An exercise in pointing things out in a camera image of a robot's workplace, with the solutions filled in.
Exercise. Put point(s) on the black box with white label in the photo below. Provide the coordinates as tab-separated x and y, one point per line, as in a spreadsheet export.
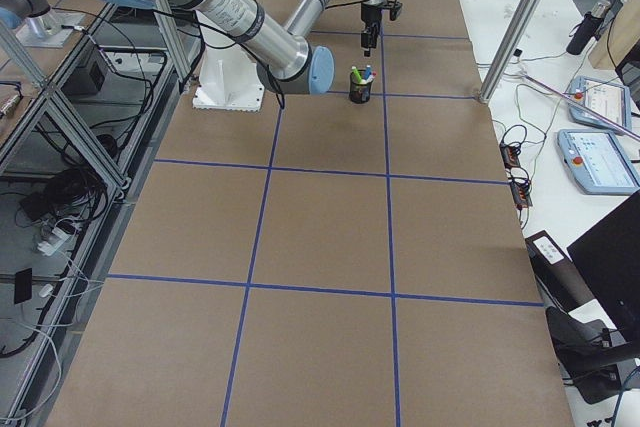
557	272

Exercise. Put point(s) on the blue tape strip lengthwise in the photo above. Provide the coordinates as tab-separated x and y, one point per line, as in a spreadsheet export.
390	232

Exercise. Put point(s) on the near teach pendant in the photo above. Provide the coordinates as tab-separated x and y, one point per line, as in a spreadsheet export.
597	162

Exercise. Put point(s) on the far teach pendant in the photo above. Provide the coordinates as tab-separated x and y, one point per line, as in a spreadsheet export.
608	98

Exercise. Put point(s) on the white power strip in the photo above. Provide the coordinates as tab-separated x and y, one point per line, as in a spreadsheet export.
51	243

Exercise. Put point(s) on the black power adapter box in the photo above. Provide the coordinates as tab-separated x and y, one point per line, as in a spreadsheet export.
88	76

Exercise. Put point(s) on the brown paper table cover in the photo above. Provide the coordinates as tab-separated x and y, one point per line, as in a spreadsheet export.
260	298

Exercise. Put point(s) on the black monitor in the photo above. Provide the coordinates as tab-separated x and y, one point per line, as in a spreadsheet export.
607	258

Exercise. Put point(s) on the black monitor stand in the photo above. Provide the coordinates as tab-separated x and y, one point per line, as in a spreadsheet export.
598	360

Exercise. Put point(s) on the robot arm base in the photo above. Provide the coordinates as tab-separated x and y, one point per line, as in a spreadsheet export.
36	22

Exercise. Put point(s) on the orange black usb hub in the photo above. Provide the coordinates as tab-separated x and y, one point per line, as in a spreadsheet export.
510	156

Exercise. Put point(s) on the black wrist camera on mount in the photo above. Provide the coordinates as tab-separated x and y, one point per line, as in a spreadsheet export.
394	8

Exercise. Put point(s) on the aluminium side frame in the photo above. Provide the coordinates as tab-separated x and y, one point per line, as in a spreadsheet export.
71	162

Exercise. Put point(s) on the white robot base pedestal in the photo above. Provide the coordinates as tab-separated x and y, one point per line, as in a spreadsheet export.
227	79

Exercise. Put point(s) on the black mesh pen cup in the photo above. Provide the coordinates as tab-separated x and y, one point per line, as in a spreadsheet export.
359	93

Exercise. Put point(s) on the teach pendant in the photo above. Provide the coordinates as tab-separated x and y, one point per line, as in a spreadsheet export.
608	98
597	162

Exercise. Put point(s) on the green marker pen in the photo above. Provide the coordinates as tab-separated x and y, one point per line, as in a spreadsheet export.
356	75

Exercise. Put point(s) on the black water bottle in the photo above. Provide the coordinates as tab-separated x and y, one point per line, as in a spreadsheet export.
588	27

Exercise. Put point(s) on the aluminium frame post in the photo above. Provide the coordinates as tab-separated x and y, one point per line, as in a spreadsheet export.
513	34

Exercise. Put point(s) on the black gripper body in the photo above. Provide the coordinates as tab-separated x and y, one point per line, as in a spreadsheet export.
370	14

